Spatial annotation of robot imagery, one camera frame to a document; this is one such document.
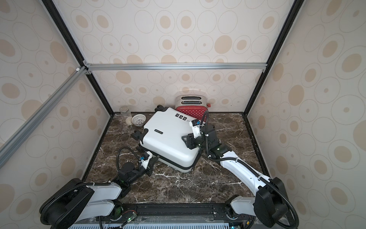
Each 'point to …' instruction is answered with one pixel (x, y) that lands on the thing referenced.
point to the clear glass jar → (125, 111)
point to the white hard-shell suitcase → (161, 134)
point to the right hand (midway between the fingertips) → (191, 136)
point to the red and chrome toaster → (195, 106)
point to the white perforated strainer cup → (138, 119)
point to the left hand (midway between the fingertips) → (160, 157)
